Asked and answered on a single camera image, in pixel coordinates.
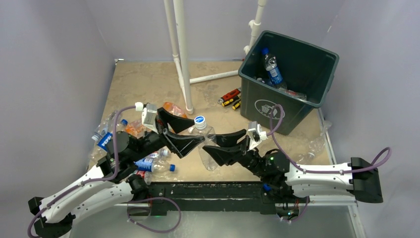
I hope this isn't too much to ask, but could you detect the white pvc pipe frame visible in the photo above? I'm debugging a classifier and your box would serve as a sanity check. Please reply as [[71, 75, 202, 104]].
[[163, 0, 268, 115]]

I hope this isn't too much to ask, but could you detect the white camera right wrist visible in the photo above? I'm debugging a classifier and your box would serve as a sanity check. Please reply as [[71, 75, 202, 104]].
[[247, 121, 267, 150]]

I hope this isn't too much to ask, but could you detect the dark green trash bin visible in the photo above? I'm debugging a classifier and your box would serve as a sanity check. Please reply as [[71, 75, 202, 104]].
[[238, 30, 339, 135]]

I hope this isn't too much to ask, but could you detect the water bottle blue label cap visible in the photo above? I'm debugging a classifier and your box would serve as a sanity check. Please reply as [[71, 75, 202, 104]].
[[134, 158, 176, 173]]

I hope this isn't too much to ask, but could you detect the blue label bottle near base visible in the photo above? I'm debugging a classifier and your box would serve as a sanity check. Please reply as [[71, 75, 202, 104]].
[[263, 137, 325, 191]]

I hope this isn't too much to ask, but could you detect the small pepsi bottle blue cap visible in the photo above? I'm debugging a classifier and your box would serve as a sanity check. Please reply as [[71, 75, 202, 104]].
[[261, 48, 287, 90]]

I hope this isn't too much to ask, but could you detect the crushed bottle purple label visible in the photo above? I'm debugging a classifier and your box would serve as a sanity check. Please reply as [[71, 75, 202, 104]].
[[146, 148, 171, 160]]

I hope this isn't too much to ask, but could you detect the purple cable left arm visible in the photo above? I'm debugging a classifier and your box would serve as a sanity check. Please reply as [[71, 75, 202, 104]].
[[27, 106, 182, 238]]

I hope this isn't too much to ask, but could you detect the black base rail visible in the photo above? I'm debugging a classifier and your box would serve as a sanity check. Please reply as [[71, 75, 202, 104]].
[[144, 180, 311, 216]]

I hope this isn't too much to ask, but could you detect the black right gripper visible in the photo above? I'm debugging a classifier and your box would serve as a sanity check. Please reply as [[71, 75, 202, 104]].
[[203, 129, 267, 179]]

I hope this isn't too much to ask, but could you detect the water bottle lake picture label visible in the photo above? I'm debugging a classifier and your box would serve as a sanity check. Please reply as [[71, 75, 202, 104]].
[[284, 90, 307, 101]]

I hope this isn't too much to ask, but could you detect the yellow black screwdriver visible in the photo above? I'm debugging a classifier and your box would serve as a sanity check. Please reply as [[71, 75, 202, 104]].
[[232, 100, 241, 110], [222, 95, 241, 107]]

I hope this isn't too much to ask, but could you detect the clear pocari sweat bottle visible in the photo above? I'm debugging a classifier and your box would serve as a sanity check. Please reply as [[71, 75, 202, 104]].
[[188, 116, 218, 171]]

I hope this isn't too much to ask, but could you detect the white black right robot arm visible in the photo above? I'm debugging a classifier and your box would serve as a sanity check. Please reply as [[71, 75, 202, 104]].
[[203, 129, 383, 203]]

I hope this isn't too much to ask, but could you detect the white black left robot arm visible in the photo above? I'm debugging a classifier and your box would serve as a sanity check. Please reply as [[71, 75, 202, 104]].
[[27, 102, 204, 238]]

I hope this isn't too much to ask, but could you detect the large pepsi bottle blue label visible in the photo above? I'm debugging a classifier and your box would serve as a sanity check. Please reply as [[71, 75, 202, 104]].
[[89, 132, 112, 162]]

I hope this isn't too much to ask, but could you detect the clear crushed bottle blue label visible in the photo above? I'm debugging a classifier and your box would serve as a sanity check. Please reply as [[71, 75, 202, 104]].
[[92, 110, 128, 142]]

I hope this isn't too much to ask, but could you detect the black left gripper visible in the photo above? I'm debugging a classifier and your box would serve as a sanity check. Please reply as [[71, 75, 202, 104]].
[[131, 108, 205, 162]]

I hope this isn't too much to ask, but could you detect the small bottle red white label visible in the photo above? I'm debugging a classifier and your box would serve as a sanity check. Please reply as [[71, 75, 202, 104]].
[[135, 170, 153, 185]]

